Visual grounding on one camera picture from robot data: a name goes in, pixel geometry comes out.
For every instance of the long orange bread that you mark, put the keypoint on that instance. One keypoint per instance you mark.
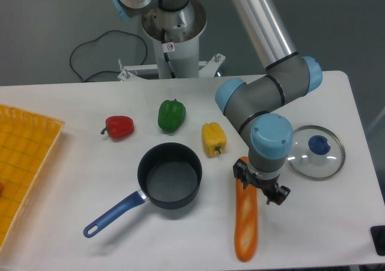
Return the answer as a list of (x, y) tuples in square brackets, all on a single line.
[(246, 222)]

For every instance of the black device table corner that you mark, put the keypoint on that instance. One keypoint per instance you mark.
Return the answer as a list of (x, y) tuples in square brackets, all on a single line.
[(377, 233)]

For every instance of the glass lid blue knob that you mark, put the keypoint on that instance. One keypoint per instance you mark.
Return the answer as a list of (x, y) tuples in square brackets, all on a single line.
[(316, 153)]

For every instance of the yellow bell pepper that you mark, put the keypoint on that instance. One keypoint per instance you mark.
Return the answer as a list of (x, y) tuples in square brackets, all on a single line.
[(213, 139)]

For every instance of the dark saucepan blue handle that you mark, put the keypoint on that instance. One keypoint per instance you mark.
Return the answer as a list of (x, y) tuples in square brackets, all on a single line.
[(169, 176)]

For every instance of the green bell pepper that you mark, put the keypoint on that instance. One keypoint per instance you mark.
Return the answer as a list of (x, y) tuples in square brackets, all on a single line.
[(171, 115)]

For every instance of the yellow woven basket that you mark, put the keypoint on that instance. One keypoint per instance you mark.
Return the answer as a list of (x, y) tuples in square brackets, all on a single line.
[(27, 139)]

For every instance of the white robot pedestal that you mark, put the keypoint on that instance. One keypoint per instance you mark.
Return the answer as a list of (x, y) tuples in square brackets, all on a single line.
[(175, 37)]

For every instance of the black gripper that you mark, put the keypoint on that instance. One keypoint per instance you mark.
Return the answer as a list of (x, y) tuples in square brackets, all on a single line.
[(276, 194)]

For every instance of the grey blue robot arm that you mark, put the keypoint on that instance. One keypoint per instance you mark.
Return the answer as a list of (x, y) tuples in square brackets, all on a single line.
[(250, 107)]

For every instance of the red bell pepper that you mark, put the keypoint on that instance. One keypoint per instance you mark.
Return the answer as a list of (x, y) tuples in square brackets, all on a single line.
[(118, 127)]

